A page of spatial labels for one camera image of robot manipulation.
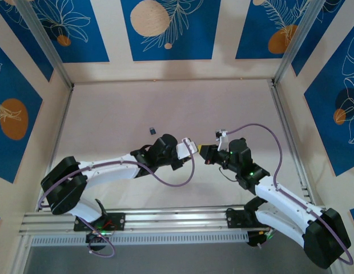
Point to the small padlock key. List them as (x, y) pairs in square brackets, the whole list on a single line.
[(152, 131)]

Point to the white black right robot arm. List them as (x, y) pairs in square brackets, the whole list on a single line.
[(282, 199)]

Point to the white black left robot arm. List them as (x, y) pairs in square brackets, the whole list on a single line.
[(114, 171)]

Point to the black controller board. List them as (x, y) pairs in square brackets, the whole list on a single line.
[(255, 239), (94, 238)]

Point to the aluminium table side rail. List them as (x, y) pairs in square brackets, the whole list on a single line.
[(285, 120)]

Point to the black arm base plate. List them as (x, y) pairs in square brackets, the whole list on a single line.
[(120, 221), (232, 219)]

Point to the long aluminium base rail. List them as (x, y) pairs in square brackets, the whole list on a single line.
[(177, 221)]

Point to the aluminium frame post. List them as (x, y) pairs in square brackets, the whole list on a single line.
[(300, 42), (48, 45)]

